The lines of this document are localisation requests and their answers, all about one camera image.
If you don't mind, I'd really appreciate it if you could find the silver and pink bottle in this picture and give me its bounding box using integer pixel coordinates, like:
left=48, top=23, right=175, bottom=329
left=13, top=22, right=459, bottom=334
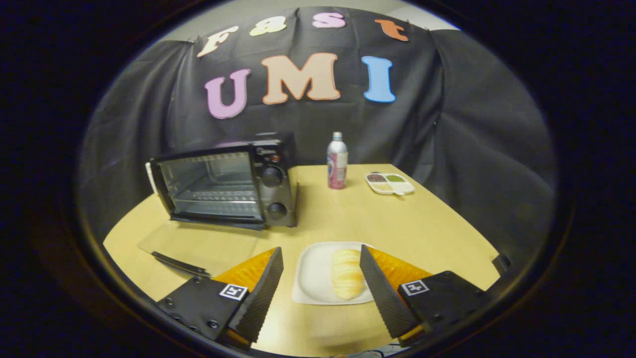
left=326, top=131, right=349, bottom=190

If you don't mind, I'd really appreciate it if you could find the white divided spice dish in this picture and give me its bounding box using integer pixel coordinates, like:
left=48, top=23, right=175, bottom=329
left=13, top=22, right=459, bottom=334
left=365, top=172, right=415, bottom=196

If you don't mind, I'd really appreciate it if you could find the black toaster oven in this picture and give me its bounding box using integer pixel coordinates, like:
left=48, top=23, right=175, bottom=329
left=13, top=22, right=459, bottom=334
left=138, top=131, right=299, bottom=278

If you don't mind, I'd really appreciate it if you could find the yellow bread roll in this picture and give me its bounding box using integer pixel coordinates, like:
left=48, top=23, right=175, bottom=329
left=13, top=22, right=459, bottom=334
left=331, top=249, right=366, bottom=300

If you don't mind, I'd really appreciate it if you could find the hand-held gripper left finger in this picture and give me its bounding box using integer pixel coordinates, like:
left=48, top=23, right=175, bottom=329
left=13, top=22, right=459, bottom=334
left=157, top=247, right=284, bottom=350

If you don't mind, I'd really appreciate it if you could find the white square plate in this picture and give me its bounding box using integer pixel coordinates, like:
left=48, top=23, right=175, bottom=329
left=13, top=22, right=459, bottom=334
left=292, top=242, right=376, bottom=305

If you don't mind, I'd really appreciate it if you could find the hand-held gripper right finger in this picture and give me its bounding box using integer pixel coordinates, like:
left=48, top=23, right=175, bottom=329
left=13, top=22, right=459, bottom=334
left=359, top=244, right=491, bottom=348

